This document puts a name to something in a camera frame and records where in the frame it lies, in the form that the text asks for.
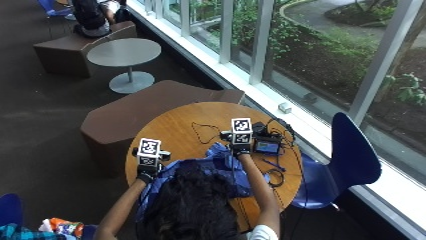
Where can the person's right hand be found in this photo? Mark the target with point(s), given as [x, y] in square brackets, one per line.
[241, 149]

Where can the person's left hand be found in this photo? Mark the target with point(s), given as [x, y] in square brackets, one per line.
[148, 172]

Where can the white marker cube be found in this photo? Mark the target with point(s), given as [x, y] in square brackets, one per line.
[148, 151]
[241, 130]

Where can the black device with blue screen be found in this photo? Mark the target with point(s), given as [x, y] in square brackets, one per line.
[266, 146]

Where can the small black box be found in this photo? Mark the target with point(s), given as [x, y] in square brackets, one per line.
[258, 128]

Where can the blue pen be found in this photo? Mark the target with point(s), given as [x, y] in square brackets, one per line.
[274, 165]

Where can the blue cloth garment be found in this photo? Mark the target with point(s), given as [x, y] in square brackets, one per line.
[213, 173]

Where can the small white box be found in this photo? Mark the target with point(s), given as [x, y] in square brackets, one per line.
[285, 107]

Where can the large brown bench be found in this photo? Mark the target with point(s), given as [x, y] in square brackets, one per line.
[133, 113]

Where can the small dark grey box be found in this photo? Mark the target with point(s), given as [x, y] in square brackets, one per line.
[310, 97]

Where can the colourful snack bag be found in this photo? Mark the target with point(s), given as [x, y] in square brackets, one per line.
[64, 227]

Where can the blue plastic chair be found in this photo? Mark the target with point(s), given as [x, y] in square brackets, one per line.
[354, 156]
[9, 210]
[49, 9]

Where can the person's white sleeve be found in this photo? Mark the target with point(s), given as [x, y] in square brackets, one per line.
[262, 233]

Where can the teal plaid cloth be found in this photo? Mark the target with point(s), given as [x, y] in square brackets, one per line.
[21, 232]

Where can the small brown bench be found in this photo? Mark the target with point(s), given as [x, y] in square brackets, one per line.
[61, 53]

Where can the black palm camera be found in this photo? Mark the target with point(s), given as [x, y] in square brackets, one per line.
[225, 135]
[135, 152]
[165, 155]

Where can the grey round pedestal table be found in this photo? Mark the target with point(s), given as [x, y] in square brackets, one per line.
[124, 51]

